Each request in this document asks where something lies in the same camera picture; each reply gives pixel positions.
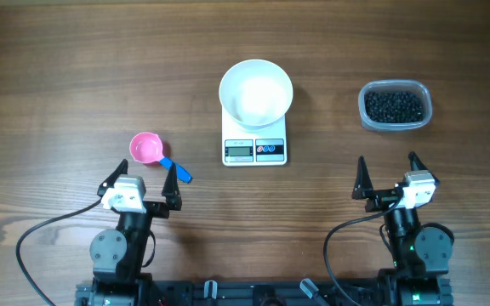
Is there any pile of black beans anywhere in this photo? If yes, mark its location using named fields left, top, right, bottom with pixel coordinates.
left=364, top=91, right=424, bottom=123

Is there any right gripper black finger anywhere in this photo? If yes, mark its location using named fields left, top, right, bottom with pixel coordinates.
left=407, top=151, right=440, bottom=184
left=351, top=156, right=374, bottom=200

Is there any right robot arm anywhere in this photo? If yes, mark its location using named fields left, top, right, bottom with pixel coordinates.
left=351, top=151, right=455, bottom=305

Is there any clear plastic food container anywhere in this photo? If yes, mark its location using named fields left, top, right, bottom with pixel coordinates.
left=358, top=79, right=433, bottom=132

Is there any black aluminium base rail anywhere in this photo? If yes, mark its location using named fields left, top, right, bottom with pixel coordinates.
left=74, top=278, right=454, bottom=306

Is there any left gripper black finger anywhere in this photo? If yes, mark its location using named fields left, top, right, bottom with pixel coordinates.
left=162, top=164, right=182, bottom=211
left=97, top=159, right=128, bottom=197

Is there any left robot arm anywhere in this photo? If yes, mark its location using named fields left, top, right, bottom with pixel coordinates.
left=75, top=160, right=182, bottom=306

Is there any white round bowl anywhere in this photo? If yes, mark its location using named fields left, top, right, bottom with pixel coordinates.
left=219, top=59, right=294, bottom=129

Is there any black camera cable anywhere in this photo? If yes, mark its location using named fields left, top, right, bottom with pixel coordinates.
left=322, top=199, right=404, bottom=306
left=14, top=198, right=103, bottom=306

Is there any left black camera cable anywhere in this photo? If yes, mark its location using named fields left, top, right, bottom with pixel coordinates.
left=14, top=198, right=103, bottom=306

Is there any white digital kitchen scale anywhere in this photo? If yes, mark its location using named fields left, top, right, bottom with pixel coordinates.
left=221, top=110, right=288, bottom=167

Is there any right black camera cable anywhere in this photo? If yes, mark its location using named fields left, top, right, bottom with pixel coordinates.
left=322, top=199, right=404, bottom=306

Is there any pink scoop with blue handle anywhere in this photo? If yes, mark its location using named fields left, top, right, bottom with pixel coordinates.
left=129, top=132, right=193, bottom=184

